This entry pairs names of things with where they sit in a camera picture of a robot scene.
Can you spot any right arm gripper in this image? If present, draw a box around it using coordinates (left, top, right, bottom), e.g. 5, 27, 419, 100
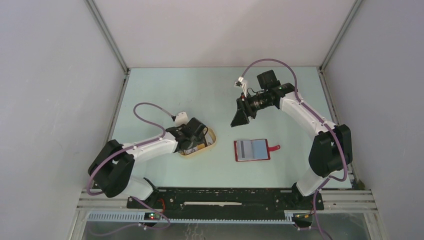
230, 91, 273, 128

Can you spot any silver card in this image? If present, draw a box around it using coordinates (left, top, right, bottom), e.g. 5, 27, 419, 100
236, 140, 254, 161

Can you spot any red leather card holder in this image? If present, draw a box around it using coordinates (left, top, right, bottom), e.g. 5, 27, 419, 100
233, 139, 281, 162

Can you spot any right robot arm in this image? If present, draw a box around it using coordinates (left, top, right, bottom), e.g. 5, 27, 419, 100
230, 70, 352, 209

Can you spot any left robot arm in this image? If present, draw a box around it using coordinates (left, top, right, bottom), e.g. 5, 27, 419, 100
87, 117, 211, 208

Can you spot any gold card with stripe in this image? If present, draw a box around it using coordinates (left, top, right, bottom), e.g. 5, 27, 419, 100
189, 141, 209, 154

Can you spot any beige oval plastic tray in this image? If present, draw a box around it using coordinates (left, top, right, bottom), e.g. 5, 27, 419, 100
178, 127, 217, 158

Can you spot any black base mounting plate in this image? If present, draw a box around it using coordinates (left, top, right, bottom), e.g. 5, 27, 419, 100
145, 187, 324, 221

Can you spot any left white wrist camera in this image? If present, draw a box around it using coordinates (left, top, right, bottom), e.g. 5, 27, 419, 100
171, 111, 189, 127

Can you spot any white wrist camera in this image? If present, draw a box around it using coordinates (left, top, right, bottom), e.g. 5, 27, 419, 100
233, 76, 248, 97
171, 111, 189, 127

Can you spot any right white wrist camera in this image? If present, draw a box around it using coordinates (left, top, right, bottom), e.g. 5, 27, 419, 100
233, 76, 248, 97

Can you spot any aluminium frame rail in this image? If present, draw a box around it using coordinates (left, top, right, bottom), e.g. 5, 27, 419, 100
68, 187, 387, 240

